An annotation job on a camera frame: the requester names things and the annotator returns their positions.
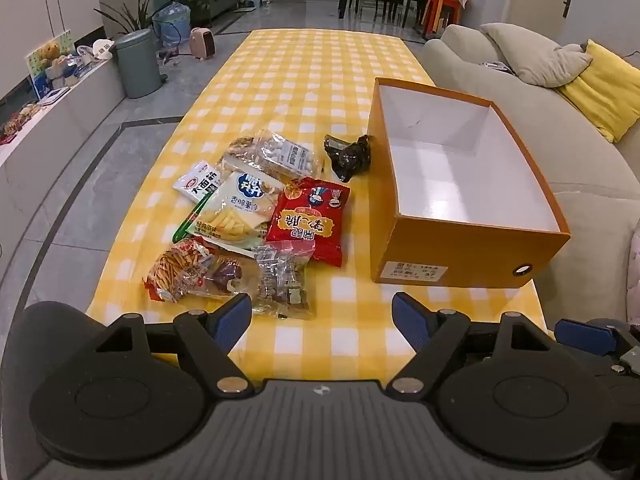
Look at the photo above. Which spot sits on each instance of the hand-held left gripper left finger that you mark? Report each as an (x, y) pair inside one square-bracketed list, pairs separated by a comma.
[(235, 317)]

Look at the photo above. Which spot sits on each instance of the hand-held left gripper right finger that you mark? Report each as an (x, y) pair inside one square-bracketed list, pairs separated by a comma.
[(407, 317)]

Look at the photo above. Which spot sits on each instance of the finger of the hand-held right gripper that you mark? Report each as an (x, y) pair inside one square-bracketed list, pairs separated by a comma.
[(585, 336)]

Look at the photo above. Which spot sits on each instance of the bread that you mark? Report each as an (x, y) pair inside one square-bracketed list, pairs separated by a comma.
[(227, 275)]

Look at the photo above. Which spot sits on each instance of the clear bag of brown candies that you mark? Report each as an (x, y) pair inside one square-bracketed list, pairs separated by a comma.
[(285, 280)]

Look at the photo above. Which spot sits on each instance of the orange fries stick packet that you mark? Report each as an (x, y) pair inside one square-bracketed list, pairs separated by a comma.
[(172, 272)]

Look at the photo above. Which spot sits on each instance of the orange cardboard box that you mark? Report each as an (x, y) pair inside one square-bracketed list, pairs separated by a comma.
[(450, 240)]

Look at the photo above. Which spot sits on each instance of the pale potato chips packet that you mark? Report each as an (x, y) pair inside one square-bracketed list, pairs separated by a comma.
[(235, 215)]

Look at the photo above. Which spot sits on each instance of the green snack tube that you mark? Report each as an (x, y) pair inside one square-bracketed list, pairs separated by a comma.
[(187, 222)]

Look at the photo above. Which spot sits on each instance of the red snack packet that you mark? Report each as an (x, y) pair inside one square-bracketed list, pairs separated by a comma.
[(310, 220)]

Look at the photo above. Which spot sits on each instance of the white spicy strip packet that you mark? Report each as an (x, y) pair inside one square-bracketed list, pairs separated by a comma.
[(197, 182)]

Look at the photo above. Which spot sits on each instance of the black snack packet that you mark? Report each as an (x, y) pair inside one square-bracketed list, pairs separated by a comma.
[(347, 157)]

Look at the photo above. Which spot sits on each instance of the clear bag of white candies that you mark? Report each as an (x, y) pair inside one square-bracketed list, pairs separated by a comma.
[(280, 152)]

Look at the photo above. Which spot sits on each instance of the beige sofa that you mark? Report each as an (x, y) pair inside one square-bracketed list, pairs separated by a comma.
[(590, 180)]

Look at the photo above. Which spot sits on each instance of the yellow checked tablecloth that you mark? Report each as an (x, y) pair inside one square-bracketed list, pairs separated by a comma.
[(300, 85)]

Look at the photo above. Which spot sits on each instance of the yellow cushion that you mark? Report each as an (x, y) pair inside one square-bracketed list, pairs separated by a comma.
[(607, 90)]

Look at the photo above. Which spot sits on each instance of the low white tv cabinet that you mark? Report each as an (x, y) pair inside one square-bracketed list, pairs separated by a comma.
[(55, 125)]

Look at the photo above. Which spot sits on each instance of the grey-green trash bin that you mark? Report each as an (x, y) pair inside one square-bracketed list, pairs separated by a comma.
[(137, 65)]

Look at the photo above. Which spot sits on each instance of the pink space heater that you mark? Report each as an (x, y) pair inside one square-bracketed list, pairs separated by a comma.
[(201, 44)]

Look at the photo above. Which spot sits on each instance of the grey cushion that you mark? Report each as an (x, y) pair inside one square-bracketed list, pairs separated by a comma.
[(535, 55)]

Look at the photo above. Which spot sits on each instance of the blue water jug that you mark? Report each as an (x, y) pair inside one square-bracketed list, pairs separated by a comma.
[(172, 25)]

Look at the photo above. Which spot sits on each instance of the orange stool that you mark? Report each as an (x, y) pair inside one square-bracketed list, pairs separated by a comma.
[(445, 5)]

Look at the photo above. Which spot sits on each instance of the teddy bear poster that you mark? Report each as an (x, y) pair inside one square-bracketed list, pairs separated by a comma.
[(50, 62)]

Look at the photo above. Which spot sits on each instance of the small step stool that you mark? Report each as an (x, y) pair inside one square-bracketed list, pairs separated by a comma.
[(255, 1)]

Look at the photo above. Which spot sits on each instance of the spiky potted plant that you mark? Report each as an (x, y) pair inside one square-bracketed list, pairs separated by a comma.
[(131, 15)]

